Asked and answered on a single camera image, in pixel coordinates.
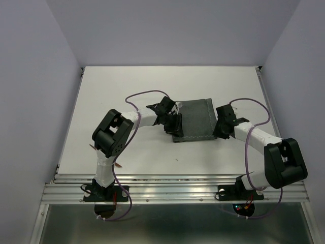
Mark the grey cloth napkin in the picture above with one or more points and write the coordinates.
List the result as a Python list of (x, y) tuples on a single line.
[(198, 121)]

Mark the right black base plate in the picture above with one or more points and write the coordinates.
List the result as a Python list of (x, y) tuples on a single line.
[(236, 192)]

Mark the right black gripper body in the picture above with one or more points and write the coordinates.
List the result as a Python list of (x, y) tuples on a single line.
[(221, 122)]

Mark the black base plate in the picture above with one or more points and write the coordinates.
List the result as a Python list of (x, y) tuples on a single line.
[(111, 194), (236, 192)]

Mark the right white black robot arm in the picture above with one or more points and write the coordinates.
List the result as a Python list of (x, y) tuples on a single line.
[(283, 160)]

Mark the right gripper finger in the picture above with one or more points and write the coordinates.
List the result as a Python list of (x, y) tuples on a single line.
[(225, 135), (218, 131)]

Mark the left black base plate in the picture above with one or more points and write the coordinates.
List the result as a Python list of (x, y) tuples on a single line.
[(111, 194)]

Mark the aluminium right side rail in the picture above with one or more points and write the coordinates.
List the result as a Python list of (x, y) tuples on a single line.
[(269, 114)]

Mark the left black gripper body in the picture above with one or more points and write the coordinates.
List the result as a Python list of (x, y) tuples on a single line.
[(170, 116)]

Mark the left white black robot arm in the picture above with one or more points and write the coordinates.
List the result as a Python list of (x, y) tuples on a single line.
[(113, 135)]

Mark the aluminium rail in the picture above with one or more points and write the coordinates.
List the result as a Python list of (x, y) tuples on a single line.
[(269, 114), (144, 189)]

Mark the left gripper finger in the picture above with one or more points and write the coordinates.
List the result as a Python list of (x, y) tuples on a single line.
[(178, 126), (171, 127)]

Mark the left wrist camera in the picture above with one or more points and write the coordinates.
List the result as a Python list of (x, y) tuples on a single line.
[(179, 104)]

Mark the aluminium front rail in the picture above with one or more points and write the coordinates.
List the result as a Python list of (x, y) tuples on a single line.
[(144, 189)]

